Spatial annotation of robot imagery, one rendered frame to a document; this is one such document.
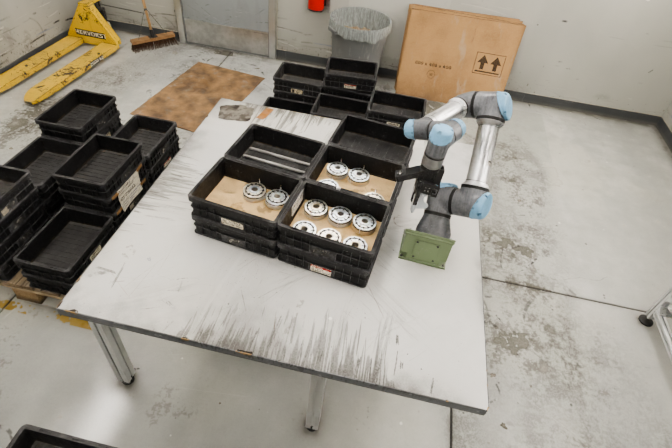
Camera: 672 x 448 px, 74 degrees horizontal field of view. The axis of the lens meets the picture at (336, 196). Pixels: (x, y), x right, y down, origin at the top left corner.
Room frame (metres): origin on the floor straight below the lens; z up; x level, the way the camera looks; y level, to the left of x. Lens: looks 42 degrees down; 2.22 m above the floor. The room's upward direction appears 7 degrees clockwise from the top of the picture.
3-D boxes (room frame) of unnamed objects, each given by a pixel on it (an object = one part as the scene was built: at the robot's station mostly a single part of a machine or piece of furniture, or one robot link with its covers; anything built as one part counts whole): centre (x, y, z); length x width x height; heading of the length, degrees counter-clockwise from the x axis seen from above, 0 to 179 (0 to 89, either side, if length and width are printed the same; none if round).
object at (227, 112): (2.31, 0.67, 0.71); 0.22 x 0.19 x 0.01; 83
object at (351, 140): (1.89, -0.15, 0.87); 0.40 x 0.30 x 0.11; 76
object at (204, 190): (1.41, 0.38, 0.87); 0.40 x 0.30 x 0.11; 76
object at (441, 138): (1.30, -0.33, 1.34); 0.09 x 0.08 x 0.11; 147
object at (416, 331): (1.57, 0.09, 0.35); 1.60 x 1.60 x 0.70; 83
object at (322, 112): (2.88, 0.04, 0.31); 0.40 x 0.30 x 0.34; 83
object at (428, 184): (1.29, -0.33, 1.19); 0.09 x 0.08 x 0.12; 86
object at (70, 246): (1.47, 1.36, 0.26); 0.40 x 0.30 x 0.23; 173
